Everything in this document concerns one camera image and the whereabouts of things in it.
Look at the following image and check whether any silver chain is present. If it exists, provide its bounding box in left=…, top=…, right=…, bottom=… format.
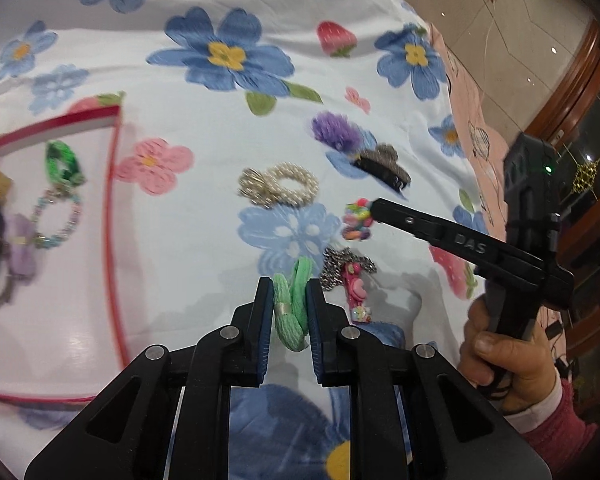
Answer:
left=320, top=247, right=378, bottom=290

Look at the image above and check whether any pink charm hair clip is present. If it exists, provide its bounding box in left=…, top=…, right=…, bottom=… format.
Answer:
left=342, top=260, right=373, bottom=323

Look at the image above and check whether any purple mesh scrunchie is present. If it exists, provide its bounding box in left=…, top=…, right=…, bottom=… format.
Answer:
left=311, top=111, right=366, bottom=152

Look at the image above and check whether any pastel bead bracelet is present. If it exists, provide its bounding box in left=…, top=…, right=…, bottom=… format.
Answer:
left=30, top=187, right=83, bottom=250

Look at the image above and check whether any green black scrunchie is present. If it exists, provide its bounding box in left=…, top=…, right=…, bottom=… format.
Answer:
left=45, top=141, right=87, bottom=188

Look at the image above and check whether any colourful bead bracelet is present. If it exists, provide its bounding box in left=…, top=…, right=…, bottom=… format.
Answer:
left=341, top=197, right=376, bottom=242

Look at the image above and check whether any person's right hand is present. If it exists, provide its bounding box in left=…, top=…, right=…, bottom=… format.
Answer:
left=459, top=290, right=563, bottom=416

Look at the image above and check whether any black glitter hair claw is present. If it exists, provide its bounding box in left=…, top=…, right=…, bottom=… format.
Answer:
left=352, top=144, right=412, bottom=193

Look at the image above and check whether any white blue floral bedsheet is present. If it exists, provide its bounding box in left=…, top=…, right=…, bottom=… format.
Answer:
left=0, top=0, right=546, bottom=480

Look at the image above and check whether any wooden glass cabinet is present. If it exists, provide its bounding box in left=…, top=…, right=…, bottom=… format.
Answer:
left=522, top=17, right=600, bottom=376

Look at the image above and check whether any person's right forearm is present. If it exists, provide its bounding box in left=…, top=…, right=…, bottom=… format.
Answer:
left=502, top=375, right=600, bottom=480

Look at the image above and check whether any pink printed cloth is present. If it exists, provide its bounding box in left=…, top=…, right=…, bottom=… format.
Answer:
left=427, top=22, right=511, bottom=281

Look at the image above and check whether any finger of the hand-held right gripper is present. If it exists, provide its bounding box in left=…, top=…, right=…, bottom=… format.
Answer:
left=369, top=197, right=576, bottom=311

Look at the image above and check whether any red shallow box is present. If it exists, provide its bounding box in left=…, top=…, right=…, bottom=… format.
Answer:
left=0, top=105, right=126, bottom=403

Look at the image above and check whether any green hair tie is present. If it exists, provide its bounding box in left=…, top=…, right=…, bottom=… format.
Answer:
left=271, top=256, right=313, bottom=352

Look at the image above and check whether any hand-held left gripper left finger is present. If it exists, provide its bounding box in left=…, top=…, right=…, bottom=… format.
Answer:
left=24, top=276, right=273, bottom=480

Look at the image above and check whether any gold hanging ornament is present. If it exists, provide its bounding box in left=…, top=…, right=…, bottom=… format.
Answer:
left=574, top=160, right=599, bottom=194

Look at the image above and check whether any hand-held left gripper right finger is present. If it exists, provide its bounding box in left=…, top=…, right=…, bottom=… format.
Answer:
left=306, top=280, right=553, bottom=480

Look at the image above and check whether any white pearl bracelet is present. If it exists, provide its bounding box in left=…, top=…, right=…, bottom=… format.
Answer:
left=238, top=161, right=320, bottom=207

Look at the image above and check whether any purple flower hair tie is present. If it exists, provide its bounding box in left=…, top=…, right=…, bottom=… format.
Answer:
left=2, top=212, right=43, bottom=286

